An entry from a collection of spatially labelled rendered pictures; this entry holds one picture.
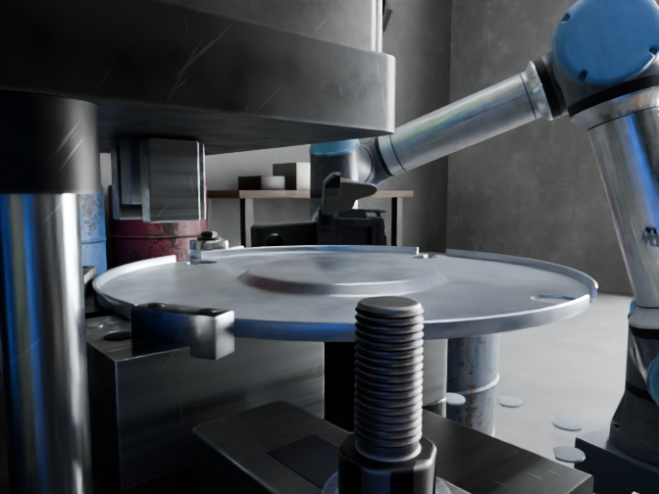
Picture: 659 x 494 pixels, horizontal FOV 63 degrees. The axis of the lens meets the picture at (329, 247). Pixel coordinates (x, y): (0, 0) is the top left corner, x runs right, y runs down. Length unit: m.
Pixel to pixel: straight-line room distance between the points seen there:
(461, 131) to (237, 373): 0.72
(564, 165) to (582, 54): 4.52
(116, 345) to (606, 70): 0.62
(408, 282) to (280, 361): 0.10
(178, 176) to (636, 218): 0.60
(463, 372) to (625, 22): 0.95
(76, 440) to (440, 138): 0.78
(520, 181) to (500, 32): 1.45
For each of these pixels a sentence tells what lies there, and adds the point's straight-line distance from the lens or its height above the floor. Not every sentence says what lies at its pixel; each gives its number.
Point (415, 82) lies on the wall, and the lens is 5.56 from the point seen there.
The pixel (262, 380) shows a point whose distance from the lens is 0.22.
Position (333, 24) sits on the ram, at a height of 0.91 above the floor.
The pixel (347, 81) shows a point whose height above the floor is 0.88.
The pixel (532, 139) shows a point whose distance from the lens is 5.39.
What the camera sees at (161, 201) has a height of 0.83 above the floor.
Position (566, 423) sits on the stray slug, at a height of 0.65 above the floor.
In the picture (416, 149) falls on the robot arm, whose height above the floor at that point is 0.91.
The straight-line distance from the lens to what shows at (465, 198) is 5.75.
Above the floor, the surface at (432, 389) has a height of 0.71.
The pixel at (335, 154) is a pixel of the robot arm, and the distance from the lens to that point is 0.80.
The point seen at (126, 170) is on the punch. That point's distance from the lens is 0.27.
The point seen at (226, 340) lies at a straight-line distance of 0.20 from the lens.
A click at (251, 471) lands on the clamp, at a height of 0.76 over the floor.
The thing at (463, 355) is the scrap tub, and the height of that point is 0.42.
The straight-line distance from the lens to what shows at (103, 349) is 0.21.
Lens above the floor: 0.84
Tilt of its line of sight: 6 degrees down
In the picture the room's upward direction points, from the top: straight up
